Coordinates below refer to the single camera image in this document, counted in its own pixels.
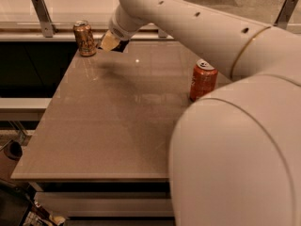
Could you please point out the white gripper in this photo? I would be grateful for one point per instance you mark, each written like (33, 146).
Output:
(119, 29)

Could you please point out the black rxbar chocolate wrapper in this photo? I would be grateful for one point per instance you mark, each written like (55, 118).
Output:
(123, 45)

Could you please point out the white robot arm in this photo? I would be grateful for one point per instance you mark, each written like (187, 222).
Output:
(235, 154)

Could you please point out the brown gold drink can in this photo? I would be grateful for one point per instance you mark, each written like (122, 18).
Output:
(84, 38)

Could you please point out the red orange soda can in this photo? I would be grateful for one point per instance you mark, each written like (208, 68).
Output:
(203, 79)

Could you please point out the dark round bin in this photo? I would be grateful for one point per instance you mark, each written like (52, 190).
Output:
(13, 150)

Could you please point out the left metal railing bracket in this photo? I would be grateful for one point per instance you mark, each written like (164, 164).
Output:
(46, 24)

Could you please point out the right metal railing bracket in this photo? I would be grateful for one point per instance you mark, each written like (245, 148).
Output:
(285, 13)

